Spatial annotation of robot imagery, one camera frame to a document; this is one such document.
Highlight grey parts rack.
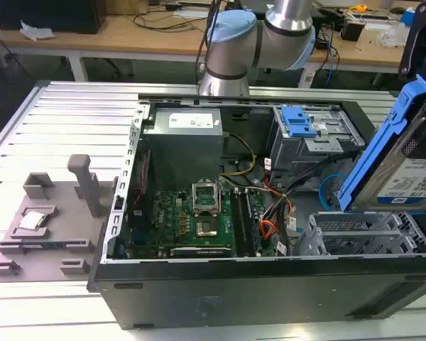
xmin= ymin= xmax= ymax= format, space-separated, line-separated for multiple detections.
xmin=0 ymin=153 xmax=120 ymax=283

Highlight blue plastic drive latch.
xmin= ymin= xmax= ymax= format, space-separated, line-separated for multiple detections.
xmin=280 ymin=106 xmax=319 ymax=139

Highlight black PC case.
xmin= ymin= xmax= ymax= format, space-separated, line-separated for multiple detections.
xmin=87 ymin=92 xmax=426 ymax=330

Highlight blue disk wire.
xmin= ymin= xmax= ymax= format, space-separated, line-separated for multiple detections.
xmin=318 ymin=173 xmax=346 ymax=215

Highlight clear plastic bag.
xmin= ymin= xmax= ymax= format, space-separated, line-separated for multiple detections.
xmin=377 ymin=25 xmax=410 ymax=48

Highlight silver CPU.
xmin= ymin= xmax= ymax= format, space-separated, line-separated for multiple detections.
xmin=18 ymin=211 xmax=45 ymax=230

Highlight thin metal locking lever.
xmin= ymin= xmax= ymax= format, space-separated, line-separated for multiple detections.
xmin=217 ymin=178 xmax=225 ymax=215

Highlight thick black cable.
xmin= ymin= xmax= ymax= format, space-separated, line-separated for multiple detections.
xmin=282 ymin=156 xmax=352 ymax=200

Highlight green motherboard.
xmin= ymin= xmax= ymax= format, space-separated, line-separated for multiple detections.
xmin=127 ymin=190 xmax=281 ymax=259

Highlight grey power supply unit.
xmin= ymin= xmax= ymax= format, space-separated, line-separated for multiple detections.
xmin=141 ymin=107 xmax=224 ymax=179

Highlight CPU socket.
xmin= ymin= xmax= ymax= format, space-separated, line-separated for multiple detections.
xmin=194 ymin=218 xmax=220 ymax=239

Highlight hanging blue cable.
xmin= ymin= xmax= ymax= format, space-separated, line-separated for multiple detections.
xmin=319 ymin=26 xmax=342 ymax=87

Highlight black RAM slot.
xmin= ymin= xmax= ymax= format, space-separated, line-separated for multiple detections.
xmin=231 ymin=190 xmax=249 ymax=258
xmin=244 ymin=190 xmax=261 ymax=256

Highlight black graphics card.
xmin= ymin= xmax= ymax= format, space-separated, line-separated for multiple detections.
xmin=169 ymin=246 xmax=232 ymax=259

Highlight orange wire bundle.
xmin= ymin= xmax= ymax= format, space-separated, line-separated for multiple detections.
xmin=258 ymin=191 xmax=296 ymax=250

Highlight black desk cables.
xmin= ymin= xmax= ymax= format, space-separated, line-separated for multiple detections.
xmin=132 ymin=5 xmax=214 ymax=35

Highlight small brown black box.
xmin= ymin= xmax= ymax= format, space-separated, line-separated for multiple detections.
xmin=340 ymin=16 xmax=367 ymax=42

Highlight hard disk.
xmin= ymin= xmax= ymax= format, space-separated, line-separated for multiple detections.
xmin=337 ymin=73 xmax=426 ymax=216

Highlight grey metal disk bay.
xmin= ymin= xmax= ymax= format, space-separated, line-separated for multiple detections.
xmin=293 ymin=211 xmax=426 ymax=257

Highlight yellow and black wires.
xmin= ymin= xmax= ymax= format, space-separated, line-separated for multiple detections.
xmin=220 ymin=132 xmax=257 ymax=178

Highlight metal socket cover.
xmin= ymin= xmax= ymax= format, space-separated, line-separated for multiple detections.
xmin=192 ymin=181 xmax=222 ymax=217

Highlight grey metal drive cage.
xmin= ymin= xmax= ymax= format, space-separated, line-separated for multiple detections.
xmin=269 ymin=104 xmax=366 ymax=172

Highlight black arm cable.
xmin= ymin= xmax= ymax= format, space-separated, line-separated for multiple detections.
xmin=195 ymin=0 xmax=225 ymax=74

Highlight small blue object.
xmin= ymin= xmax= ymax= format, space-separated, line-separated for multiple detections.
xmin=400 ymin=6 xmax=418 ymax=24

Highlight wooden desk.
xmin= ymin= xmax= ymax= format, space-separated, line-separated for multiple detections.
xmin=0 ymin=0 xmax=426 ymax=76

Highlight large black box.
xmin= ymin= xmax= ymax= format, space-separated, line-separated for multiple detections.
xmin=0 ymin=0 xmax=107 ymax=35

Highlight crumpled white paper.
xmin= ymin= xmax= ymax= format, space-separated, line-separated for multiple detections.
xmin=18 ymin=19 xmax=56 ymax=41

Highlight red and black thin wire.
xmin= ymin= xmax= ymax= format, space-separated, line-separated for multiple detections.
xmin=131 ymin=151 xmax=153 ymax=215

